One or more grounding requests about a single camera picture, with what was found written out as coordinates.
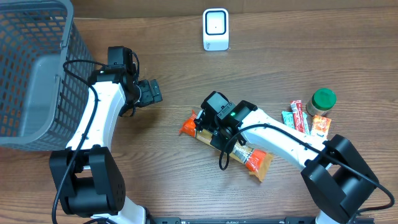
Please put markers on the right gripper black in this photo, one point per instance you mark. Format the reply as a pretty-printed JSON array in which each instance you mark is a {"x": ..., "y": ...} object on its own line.
[{"x": 229, "y": 145}]

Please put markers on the red stick sachet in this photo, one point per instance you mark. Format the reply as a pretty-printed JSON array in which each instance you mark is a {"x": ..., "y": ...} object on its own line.
[{"x": 296, "y": 107}]

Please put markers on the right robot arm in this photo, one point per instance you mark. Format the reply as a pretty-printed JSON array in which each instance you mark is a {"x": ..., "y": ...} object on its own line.
[{"x": 337, "y": 177}]

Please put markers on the teal tissue packet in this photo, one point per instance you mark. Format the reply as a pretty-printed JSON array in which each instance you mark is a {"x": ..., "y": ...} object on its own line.
[{"x": 288, "y": 119}]

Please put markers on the green lid jar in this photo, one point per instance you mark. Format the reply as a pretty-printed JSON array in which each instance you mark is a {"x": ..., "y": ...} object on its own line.
[{"x": 321, "y": 102}]

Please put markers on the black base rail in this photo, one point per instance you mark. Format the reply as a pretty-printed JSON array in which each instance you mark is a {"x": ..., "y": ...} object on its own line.
[{"x": 286, "y": 220}]

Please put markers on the grey plastic shopping basket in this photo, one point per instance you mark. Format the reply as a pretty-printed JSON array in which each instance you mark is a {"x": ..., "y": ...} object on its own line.
[{"x": 44, "y": 63}]

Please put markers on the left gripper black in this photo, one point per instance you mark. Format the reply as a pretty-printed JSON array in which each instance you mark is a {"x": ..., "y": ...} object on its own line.
[{"x": 148, "y": 92}]

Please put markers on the orange spaghetti pasta packet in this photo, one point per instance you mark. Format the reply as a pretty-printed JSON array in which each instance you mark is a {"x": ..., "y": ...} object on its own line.
[{"x": 256, "y": 160}]

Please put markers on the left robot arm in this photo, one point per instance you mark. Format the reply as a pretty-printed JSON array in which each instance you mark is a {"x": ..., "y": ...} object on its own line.
[{"x": 87, "y": 179}]

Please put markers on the small orange carton box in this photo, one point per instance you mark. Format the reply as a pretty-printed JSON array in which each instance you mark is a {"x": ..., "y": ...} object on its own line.
[{"x": 320, "y": 126}]

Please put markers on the white barcode scanner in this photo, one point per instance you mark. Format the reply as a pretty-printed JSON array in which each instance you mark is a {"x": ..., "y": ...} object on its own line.
[{"x": 215, "y": 29}]

